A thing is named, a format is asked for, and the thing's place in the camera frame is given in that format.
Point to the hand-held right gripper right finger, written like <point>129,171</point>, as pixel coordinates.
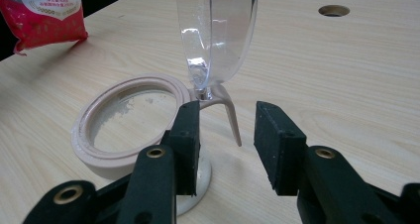
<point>280,151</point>

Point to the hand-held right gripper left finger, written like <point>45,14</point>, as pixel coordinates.
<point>186,151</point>

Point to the clear jar with beige lid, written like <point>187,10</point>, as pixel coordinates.
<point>99,158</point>

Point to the red and white plastic bag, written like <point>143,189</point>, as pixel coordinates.
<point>43,22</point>

